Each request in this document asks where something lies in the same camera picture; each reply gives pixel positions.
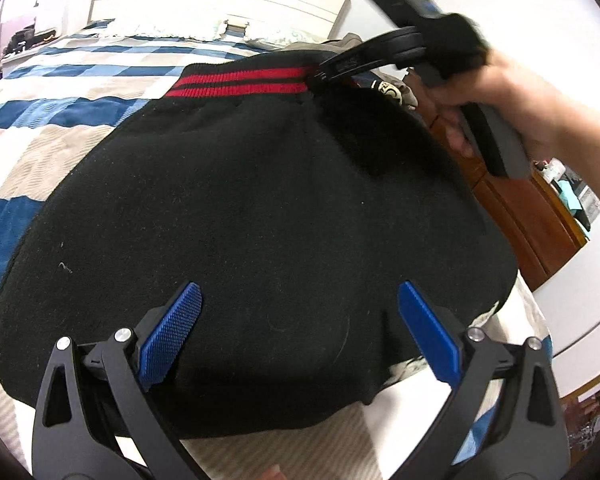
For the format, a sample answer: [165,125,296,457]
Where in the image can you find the black varsity jacket red stripes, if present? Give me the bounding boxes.
[0,51,518,439]

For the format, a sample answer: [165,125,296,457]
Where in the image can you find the dark navy clothes pile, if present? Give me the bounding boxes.
[314,27,426,112]

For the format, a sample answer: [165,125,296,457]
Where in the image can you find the person's right hand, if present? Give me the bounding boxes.
[404,52,566,162]

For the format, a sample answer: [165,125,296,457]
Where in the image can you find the brown wooden dresser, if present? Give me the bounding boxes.
[451,152,586,290]

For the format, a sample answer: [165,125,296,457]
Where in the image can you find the clutter on dresser top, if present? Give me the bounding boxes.
[534,158,600,237]

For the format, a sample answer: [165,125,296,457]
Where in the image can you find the white framed headboard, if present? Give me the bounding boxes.
[88,0,350,48]

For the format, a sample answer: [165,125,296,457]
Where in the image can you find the blue white checkered bedspread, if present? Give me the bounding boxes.
[0,19,556,480]

